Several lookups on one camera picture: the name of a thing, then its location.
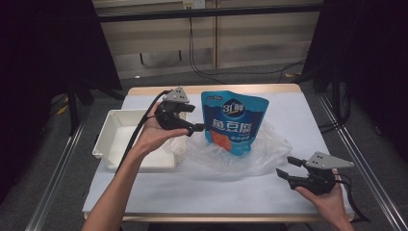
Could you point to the black horizontal bar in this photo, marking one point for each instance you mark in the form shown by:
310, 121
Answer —
208, 12

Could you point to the blue snack pouch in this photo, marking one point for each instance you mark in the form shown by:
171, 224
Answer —
237, 128

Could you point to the metal floor rail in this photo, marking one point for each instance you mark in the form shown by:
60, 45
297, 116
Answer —
56, 179
362, 166

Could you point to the white table mat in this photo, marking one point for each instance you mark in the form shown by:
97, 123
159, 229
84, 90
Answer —
208, 195

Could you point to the black u-shaped bracket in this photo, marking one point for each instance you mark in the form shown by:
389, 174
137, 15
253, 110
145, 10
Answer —
160, 65

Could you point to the person's right hand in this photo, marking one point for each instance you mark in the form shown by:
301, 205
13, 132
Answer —
330, 202

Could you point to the black curtain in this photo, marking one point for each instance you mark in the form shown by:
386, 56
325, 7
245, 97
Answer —
41, 64
369, 48

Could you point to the clear plastic bag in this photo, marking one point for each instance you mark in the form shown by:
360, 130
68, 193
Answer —
266, 150

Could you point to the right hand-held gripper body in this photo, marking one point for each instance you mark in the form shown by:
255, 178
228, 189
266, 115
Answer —
317, 181

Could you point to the white wall socket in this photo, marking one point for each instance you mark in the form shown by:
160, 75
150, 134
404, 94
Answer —
194, 4

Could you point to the person's left hand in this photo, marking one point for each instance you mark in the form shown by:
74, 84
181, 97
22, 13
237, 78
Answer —
152, 134

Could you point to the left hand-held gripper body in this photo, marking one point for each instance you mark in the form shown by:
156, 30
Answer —
170, 115

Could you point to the white plastic tray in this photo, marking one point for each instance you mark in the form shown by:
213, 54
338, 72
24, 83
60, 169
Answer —
118, 141

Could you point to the black metal stand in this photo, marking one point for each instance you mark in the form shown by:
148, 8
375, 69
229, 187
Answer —
73, 109
336, 96

